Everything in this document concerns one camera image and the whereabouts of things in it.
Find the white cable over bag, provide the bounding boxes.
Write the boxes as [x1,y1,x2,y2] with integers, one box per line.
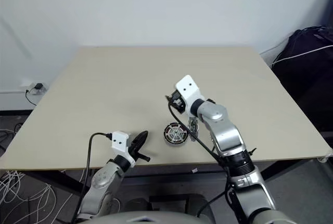
[272,44,333,66]

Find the black bag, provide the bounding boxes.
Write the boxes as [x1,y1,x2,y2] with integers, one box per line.
[270,26,333,131]

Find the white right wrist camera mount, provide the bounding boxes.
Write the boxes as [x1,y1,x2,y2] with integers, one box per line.
[174,74,208,117]

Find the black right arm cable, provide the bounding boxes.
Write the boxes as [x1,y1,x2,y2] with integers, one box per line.
[164,94,235,217]

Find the grey robot torso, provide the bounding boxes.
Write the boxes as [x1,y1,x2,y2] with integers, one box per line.
[85,209,294,224]

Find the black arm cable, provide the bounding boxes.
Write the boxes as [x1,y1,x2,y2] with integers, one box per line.
[72,132,113,222]
[164,94,235,217]

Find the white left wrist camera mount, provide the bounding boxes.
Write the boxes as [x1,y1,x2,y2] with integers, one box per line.
[111,131,136,169]

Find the black floor cords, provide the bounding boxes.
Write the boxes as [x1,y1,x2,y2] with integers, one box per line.
[0,122,23,152]

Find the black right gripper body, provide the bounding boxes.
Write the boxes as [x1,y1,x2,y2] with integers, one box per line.
[168,90,187,113]

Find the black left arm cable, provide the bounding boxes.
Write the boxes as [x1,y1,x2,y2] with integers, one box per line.
[72,132,113,222]

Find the black adapter cord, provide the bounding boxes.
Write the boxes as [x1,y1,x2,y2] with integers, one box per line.
[25,88,37,106]

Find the black metal table frame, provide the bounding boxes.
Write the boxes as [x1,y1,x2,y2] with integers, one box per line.
[23,156,321,204]

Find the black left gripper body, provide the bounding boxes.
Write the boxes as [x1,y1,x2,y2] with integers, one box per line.
[129,144,151,162]

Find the silver spoked motor rotor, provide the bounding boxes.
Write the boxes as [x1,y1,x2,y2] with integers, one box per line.
[163,122,188,144]

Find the white floor cable tangle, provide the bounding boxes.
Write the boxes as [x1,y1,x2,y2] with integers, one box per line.
[0,169,57,224]

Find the white wall outlet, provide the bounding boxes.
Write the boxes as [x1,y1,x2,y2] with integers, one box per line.
[28,82,49,96]

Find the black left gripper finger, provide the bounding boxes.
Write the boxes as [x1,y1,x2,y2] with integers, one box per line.
[130,131,149,148]
[132,131,149,152]

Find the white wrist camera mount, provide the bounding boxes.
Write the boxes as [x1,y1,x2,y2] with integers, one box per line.
[111,131,136,169]
[174,74,208,117]

